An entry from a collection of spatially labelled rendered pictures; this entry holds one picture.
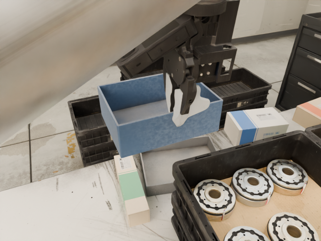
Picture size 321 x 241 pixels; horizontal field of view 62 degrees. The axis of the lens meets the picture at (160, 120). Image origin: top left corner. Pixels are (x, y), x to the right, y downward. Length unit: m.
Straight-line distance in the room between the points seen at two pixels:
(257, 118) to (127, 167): 0.54
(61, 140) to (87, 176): 1.35
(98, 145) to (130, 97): 0.84
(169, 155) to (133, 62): 0.68
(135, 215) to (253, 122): 0.57
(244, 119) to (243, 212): 0.46
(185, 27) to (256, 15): 3.91
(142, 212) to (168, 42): 0.53
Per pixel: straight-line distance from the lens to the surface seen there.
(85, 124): 1.56
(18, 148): 2.34
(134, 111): 0.57
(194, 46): 0.38
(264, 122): 1.08
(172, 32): 0.35
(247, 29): 4.23
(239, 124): 1.04
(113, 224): 0.83
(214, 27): 0.39
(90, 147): 1.40
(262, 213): 0.72
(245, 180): 0.73
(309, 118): 1.25
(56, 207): 0.90
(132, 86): 0.57
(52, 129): 2.43
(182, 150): 1.01
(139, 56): 0.35
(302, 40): 2.25
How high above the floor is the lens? 1.39
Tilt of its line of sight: 36 degrees down
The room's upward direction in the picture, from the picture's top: straight up
